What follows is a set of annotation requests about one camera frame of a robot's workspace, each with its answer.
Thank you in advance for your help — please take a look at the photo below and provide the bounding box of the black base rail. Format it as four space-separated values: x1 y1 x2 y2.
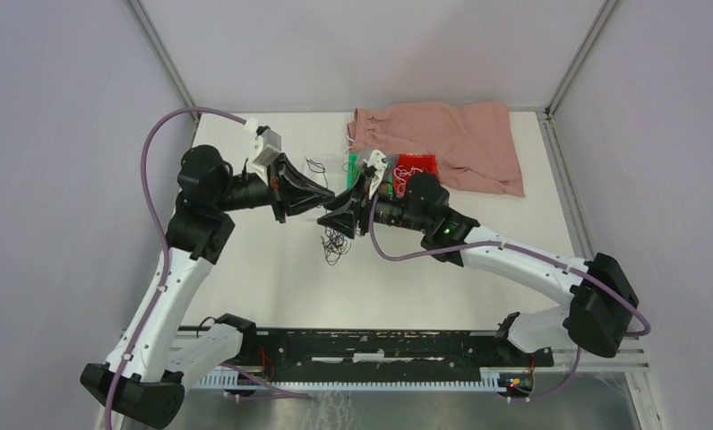
231 328 554 383

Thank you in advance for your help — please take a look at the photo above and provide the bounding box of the red plastic bin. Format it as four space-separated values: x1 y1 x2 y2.
390 153 438 197

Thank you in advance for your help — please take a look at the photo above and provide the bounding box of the green plastic bin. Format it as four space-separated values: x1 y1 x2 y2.
342 153 360 189

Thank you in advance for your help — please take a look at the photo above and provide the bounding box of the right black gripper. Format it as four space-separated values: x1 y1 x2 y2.
318 171 431 239

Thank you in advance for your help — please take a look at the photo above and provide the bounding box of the pink cloth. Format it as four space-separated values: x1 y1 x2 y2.
347 101 525 198

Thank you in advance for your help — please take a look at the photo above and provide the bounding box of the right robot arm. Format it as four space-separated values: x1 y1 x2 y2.
317 173 650 366

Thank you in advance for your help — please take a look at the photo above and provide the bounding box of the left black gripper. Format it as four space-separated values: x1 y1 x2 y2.
215 152 336 223

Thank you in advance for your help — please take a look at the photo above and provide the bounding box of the white cable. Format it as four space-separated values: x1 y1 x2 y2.
392 166 423 186

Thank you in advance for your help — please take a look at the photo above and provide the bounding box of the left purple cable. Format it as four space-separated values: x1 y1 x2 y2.
104 107 314 430

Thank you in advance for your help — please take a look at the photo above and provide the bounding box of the clear plastic bin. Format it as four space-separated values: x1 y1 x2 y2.
303 155 347 195

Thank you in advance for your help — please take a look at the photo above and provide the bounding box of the white slotted cable duct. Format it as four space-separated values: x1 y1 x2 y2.
194 368 505 393

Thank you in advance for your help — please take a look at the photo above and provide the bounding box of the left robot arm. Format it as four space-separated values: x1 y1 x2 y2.
81 145 335 429

